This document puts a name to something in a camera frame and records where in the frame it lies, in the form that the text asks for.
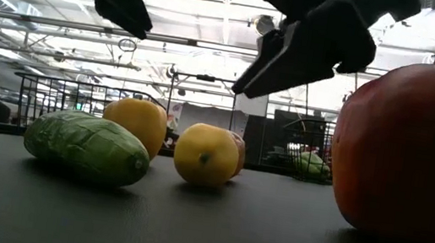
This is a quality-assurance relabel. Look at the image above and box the white sheet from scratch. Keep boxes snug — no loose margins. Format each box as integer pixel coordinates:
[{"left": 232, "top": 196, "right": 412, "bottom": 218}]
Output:
[{"left": 175, "top": 101, "right": 250, "bottom": 148}]

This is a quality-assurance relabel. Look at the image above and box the green cucumber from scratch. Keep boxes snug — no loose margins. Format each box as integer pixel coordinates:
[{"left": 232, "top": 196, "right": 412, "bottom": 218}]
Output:
[{"left": 18, "top": 103, "right": 157, "bottom": 192}]

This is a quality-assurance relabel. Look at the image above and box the long black cable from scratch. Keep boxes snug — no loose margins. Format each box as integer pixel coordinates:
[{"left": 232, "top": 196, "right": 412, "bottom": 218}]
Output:
[{"left": 301, "top": 84, "right": 313, "bottom": 118}]

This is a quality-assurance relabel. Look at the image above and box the long ceiling light strip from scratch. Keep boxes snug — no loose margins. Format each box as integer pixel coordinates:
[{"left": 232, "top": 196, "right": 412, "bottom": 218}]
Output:
[{"left": 0, "top": 10, "right": 391, "bottom": 78}]

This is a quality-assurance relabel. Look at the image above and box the black metal frame rig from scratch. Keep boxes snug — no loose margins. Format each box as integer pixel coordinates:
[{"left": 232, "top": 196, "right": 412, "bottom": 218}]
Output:
[{"left": 160, "top": 70, "right": 241, "bottom": 158}]

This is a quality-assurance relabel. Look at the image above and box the green bell pepper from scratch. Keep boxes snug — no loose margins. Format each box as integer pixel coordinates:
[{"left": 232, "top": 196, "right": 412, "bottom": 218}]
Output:
[{"left": 293, "top": 149, "right": 334, "bottom": 181}]

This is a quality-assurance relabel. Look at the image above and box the red apple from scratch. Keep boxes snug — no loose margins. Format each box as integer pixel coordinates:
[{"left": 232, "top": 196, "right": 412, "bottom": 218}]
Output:
[{"left": 318, "top": 33, "right": 435, "bottom": 243}]

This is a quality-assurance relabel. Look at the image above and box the orange oval vegetable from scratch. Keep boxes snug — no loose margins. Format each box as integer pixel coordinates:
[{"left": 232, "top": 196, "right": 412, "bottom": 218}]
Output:
[{"left": 222, "top": 130, "right": 250, "bottom": 181}]

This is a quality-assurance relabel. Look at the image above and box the yellow bell pepper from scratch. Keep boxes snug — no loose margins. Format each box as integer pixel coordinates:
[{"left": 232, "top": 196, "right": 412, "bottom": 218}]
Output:
[{"left": 96, "top": 93, "right": 171, "bottom": 163}]

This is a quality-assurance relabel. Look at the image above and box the black ceiling cable reel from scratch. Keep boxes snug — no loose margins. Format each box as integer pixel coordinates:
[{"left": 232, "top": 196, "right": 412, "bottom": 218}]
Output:
[
  {"left": 165, "top": 62, "right": 179, "bottom": 81},
  {"left": 254, "top": 13, "right": 278, "bottom": 37}
]

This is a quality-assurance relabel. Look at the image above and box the yellow lemon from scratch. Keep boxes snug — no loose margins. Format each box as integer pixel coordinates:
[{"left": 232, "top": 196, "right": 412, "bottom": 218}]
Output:
[{"left": 169, "top": 119, "right": 245, "bottom": 192}]

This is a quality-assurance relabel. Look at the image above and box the black wire basket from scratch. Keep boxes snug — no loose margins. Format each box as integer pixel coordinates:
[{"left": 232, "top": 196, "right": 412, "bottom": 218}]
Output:
[
  {"left": 275, "top": 113, "right": 340, "bottom": 185},
  {"left": 7, "top": 70, "right": 171, "bottom": 153}
]

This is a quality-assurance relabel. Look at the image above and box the black table mat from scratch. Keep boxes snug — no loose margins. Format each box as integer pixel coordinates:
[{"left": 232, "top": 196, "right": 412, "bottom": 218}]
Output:
[{"left": 0, "top": 131, "right": 435, "bottom": 243}]

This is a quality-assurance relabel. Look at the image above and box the black computer case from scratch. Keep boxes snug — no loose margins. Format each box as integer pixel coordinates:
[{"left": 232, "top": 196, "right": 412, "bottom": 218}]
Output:
[{"left": 269, "top": 108, "right": 330, "bottom": 154}]

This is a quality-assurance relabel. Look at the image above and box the black panel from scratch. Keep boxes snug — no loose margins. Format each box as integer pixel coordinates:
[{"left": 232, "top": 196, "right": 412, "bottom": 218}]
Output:
[{"left": 239, "top": 115, "right": 267, "bottom": 165}]

